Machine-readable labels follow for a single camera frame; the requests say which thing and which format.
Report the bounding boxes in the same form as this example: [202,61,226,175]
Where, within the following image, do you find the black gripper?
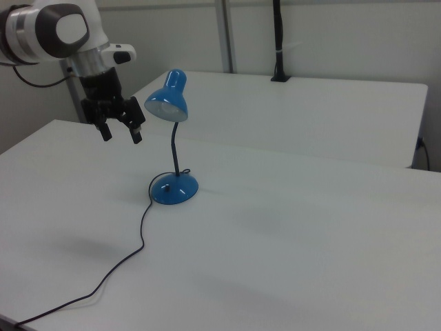
[79,66,146,146]

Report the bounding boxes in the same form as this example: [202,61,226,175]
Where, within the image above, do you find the blue desk lamp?
[143,68,200,205]

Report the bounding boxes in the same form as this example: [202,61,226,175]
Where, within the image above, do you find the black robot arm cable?
[12,63,75,88]

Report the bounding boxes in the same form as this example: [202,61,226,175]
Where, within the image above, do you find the black lamp power cord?
[15,168,192,327]

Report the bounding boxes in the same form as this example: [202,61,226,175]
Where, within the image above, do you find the grey metal partition post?
[216,0,238,74]

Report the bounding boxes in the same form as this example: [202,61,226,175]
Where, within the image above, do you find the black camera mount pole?
[270,0,291,83]

